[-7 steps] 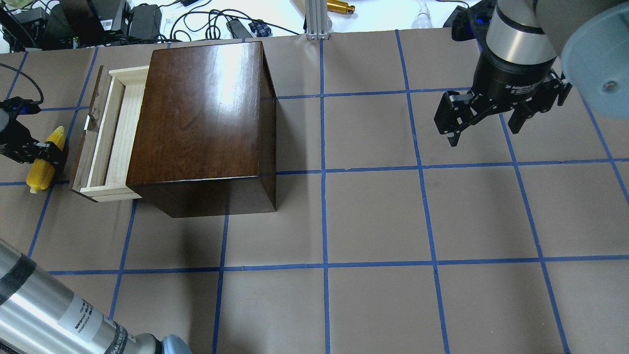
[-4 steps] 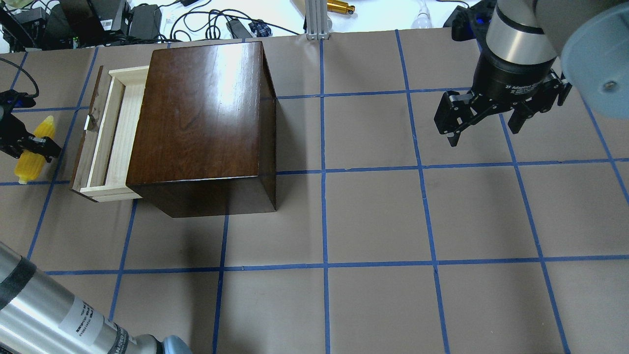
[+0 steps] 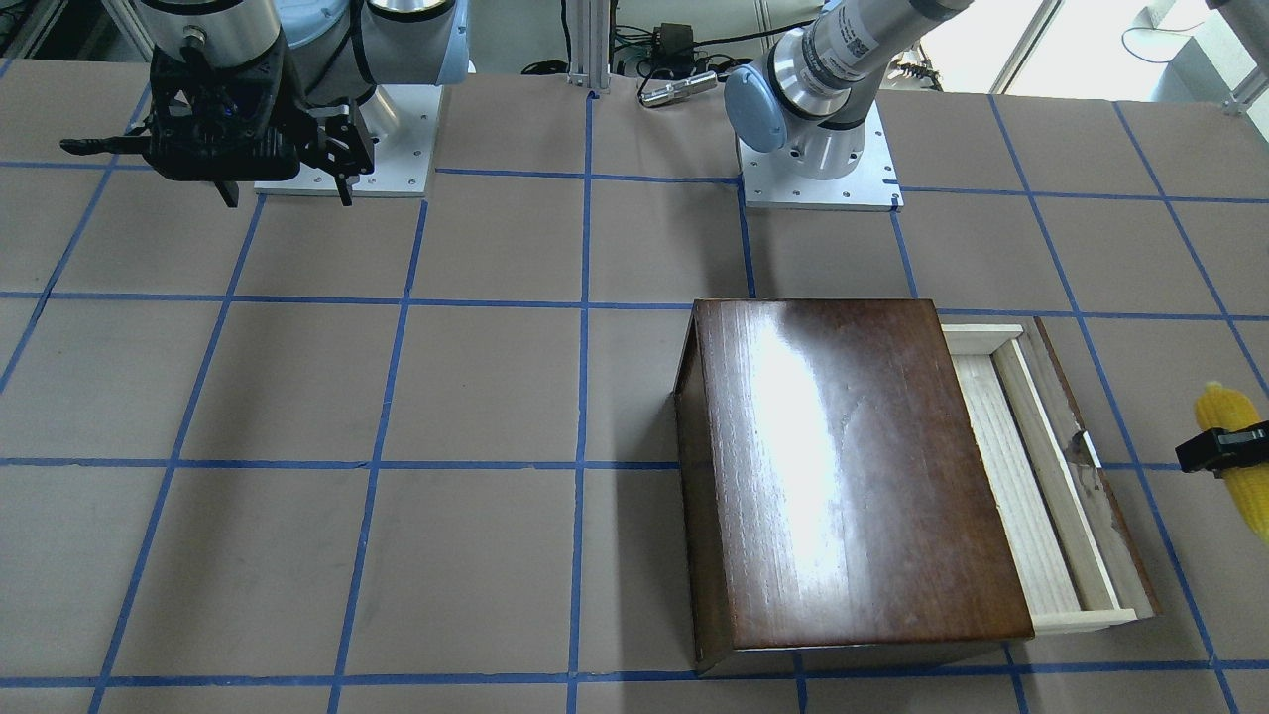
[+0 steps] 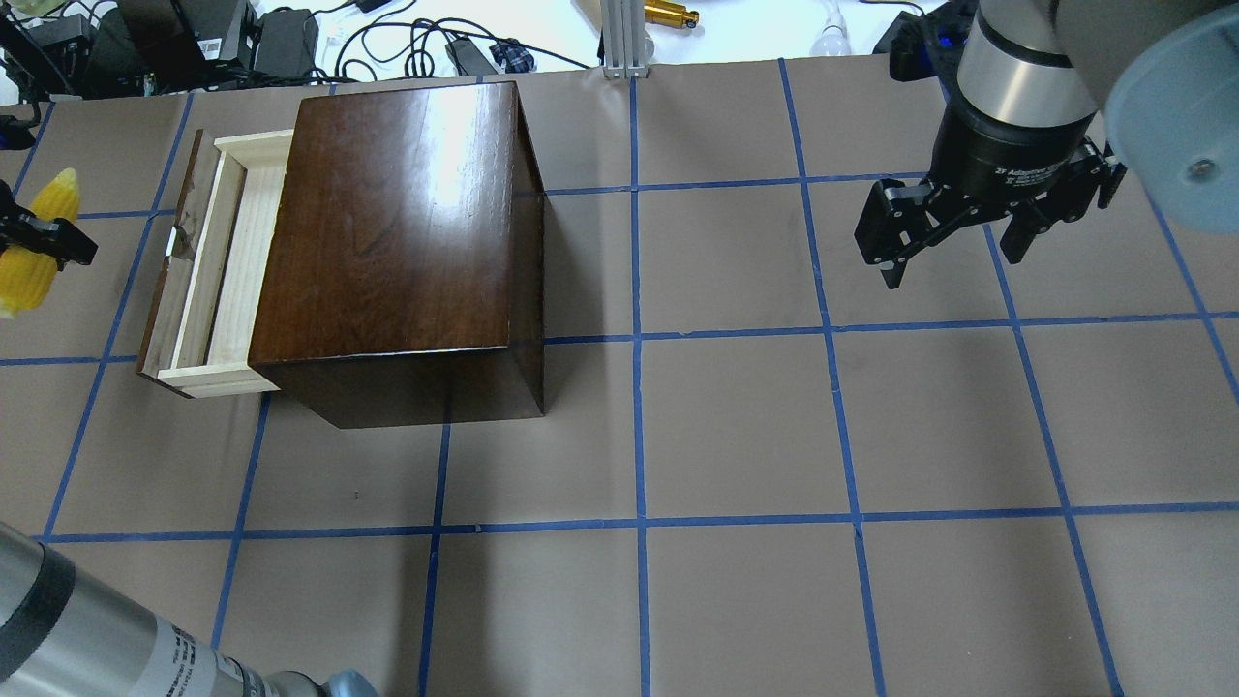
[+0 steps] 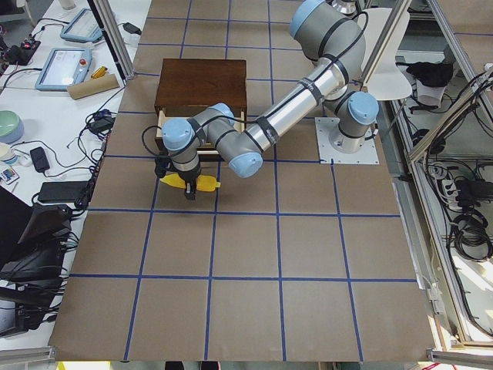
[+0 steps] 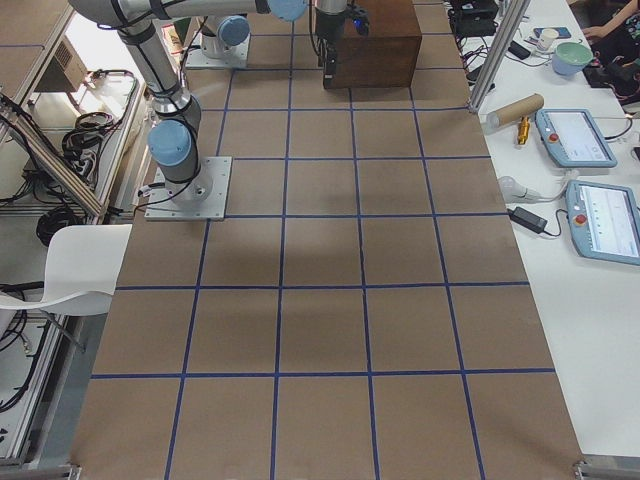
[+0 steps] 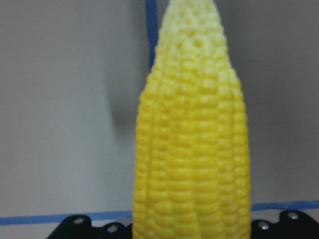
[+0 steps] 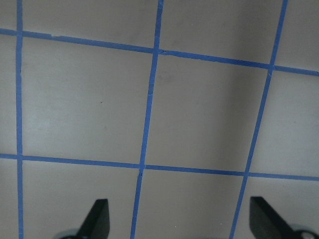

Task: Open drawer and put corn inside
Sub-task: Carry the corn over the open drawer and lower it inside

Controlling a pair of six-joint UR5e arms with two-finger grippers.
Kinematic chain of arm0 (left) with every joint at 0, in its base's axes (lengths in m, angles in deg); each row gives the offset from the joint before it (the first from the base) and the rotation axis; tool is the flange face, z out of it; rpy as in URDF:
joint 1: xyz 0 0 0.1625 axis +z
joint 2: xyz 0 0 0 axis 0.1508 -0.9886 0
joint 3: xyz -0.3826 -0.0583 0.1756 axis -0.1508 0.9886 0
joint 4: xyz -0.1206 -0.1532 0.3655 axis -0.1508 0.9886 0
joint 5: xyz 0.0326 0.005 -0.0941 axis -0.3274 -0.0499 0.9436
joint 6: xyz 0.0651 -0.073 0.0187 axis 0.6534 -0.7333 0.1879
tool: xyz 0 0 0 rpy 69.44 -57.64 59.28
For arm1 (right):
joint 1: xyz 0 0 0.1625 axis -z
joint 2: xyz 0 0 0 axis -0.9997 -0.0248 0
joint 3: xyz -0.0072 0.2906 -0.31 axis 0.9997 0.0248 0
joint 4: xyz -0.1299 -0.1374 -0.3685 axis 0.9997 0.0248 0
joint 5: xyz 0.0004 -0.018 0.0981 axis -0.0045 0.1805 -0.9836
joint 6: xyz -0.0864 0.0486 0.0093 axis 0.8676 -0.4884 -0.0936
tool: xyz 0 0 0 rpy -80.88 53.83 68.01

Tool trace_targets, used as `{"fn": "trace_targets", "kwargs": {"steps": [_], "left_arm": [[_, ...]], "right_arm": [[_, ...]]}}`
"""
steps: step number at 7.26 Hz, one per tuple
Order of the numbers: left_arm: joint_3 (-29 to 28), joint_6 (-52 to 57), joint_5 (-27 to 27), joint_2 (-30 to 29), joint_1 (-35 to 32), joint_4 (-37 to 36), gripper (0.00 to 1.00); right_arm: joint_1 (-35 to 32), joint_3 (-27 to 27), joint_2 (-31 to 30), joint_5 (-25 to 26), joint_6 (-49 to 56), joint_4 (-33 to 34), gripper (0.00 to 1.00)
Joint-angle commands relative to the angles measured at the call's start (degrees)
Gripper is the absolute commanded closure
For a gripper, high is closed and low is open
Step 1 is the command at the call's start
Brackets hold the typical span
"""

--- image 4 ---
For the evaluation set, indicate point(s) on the gold metal cylinder tool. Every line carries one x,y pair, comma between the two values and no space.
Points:
671,15

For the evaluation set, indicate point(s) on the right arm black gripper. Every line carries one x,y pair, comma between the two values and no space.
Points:
1002,151

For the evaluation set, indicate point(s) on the black power adapter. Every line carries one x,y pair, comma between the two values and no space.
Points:
287,43

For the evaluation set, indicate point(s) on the dark brown wooden cabinet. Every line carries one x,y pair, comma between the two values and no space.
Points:
404,283

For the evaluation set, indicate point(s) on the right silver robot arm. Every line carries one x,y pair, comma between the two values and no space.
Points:
1049,105

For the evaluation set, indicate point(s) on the aluminium frame post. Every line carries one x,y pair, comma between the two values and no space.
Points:
624,39

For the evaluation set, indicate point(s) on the black electronics box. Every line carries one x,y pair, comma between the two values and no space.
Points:
186,44

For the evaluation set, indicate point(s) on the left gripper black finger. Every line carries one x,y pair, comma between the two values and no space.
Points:
48,227

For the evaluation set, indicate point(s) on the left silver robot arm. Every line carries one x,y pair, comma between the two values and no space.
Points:
65,633

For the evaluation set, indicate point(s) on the yellow toy corn cob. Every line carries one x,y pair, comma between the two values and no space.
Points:
26,276

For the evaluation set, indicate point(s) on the white light bulb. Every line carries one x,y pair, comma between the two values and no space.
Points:
833,38

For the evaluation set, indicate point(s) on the light wood drawer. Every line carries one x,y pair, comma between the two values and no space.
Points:
201,322

